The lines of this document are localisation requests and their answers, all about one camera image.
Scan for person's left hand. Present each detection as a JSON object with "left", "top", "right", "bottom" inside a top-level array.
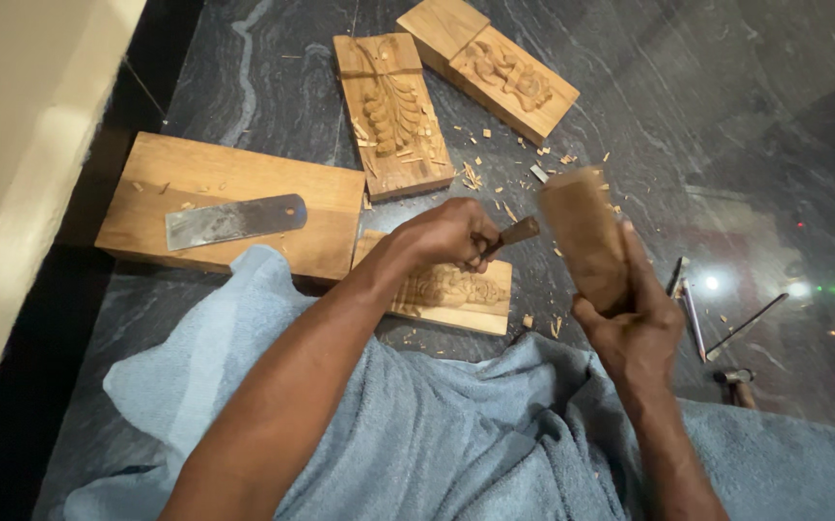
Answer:
[{"left": 387, "top": 197, "right": 503, "bottom": 275}]

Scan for person's right hand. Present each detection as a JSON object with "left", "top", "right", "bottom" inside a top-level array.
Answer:
[{"left": 571, "top": 220, "right": 686, "bottom": 384}]

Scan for wooden-handled chisel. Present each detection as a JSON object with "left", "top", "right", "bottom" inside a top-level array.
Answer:
[{"left": 477, "top": 216, "right": 541, "bottom": 263}]

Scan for wooden mallet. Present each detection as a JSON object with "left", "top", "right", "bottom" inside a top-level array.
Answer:
[{"left": 538, "top": 166, "right": 633, "bottom": 316}]

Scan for small carved wooden panel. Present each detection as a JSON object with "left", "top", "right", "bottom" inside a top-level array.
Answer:
[{"left": 351, "top": 229, "right": 514, "bottom": 337}]

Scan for scattered wood chips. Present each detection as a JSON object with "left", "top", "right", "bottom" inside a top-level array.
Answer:
[{"left": 345, "top": 123, "right": 650, "bottom": 341}]

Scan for leaf-carved wooden panel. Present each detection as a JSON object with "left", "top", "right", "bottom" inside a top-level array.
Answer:
[{"left": 333, "top": 32, "right": 456, "bottom": 202}]

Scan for thick flower-carved wooden block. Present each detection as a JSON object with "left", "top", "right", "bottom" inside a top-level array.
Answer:
[{"left": 396, "top": 0, "right": 581, "bottom": 147}]

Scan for blue towel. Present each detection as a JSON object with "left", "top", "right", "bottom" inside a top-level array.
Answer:
[{"left": 48, "top": 245, "right": 835, "bottom": 521}]

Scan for dark short metal chisel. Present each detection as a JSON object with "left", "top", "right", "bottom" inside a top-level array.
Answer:
[{"left": 667, "top": 256, "right": 691, "bottom": 299}]

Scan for thin metal carving chisel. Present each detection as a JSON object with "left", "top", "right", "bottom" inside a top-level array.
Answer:
[{"left": 680, "top": 278, "right": 709, "bottom": 363}]

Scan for plain wooden block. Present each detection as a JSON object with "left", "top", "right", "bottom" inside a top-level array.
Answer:
[{"left": 95, "top": 132, "right": 367, "bottom": 282}]

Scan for flat metal saw blade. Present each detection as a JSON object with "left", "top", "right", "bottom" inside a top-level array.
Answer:
[{"left": 165, "top": 193, "right": 308, "bottom": 252}]

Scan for long flat metal chisel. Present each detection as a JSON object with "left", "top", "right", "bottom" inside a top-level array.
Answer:
[{"left": 706, "top": 292, "right": 790, "bottom": 362}]

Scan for small hammer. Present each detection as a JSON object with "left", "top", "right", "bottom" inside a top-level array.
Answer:
[{"left": 713, "top": 369, "right": 757, "bottom": 411}]

